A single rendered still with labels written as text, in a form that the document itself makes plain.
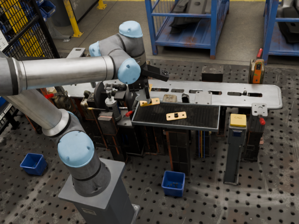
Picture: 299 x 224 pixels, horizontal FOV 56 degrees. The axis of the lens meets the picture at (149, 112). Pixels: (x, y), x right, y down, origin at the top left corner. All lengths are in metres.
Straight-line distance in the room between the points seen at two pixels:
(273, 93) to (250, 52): 2.12
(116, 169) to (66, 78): 0.50
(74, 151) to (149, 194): 0.67
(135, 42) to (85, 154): 0.42
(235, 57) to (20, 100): 2.93
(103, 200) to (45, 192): 0.68
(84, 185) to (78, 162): 0.14
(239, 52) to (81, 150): 2.94
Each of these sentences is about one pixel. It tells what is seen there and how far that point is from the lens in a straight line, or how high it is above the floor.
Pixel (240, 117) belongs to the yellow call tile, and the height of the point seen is 1.16.
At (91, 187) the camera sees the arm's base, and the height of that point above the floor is 1.15.
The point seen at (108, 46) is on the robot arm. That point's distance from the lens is 0.94.
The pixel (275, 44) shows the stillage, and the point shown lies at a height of 0.16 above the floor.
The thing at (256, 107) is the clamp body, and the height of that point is 1.06.
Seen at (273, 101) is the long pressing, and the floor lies 1.00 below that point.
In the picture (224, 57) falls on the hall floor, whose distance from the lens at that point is 3.56.
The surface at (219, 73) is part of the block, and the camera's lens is 1.64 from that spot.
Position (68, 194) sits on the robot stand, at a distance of 1.16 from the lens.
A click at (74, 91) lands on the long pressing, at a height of 1.00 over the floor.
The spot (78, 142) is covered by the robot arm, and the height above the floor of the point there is 1.33.
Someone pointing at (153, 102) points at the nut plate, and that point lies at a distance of 1.20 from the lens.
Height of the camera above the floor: 2.03
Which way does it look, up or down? 45 degrees down
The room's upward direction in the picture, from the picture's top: 11 degrees counter-clockwise
